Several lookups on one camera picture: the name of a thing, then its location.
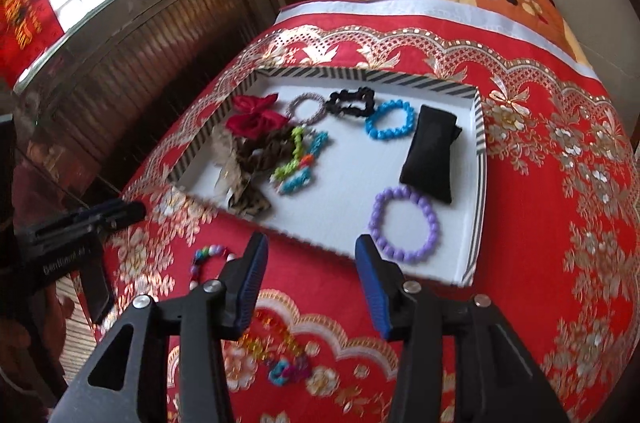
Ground multicolour bead bracelet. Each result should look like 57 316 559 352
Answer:
189 244 237 290

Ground beige feather hair clip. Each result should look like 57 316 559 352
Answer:
210 125 252 200

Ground purple bead bracelet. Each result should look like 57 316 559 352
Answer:
369 185 440 265

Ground wooden door with window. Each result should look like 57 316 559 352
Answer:
0 0 307 206

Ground red velvet bow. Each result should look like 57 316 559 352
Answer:
225 93 292 140

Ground red paper poster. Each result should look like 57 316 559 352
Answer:
0 0 67 90

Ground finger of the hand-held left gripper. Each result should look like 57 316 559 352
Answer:
75 199 147 230
79 259 117 325

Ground striped cardboard box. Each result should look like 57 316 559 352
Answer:
167 64 489 288

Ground orange crystal bracelet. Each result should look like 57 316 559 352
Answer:
240 309 304 360

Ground turquoise bead bracelet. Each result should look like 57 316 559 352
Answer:
277 130 331 200

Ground grey spiral hair tie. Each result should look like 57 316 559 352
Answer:
287 93 329 124

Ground blue bead bracelet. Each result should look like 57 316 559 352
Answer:
364 99 417 140

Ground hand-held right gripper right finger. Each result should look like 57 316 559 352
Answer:
354 234 571 423

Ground small turquoise purple hair tie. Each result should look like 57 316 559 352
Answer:
268 354 312 385

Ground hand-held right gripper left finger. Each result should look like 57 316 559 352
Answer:
45 231 269 423

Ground leopard print scrunchie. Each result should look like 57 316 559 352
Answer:
227 128 297 220

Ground black fabric pouch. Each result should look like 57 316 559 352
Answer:
399 104 464 205

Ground green bead bracelet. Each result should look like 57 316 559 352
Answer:
271 127 307 182

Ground black bead bracelet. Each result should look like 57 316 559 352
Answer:
326 86 377 119

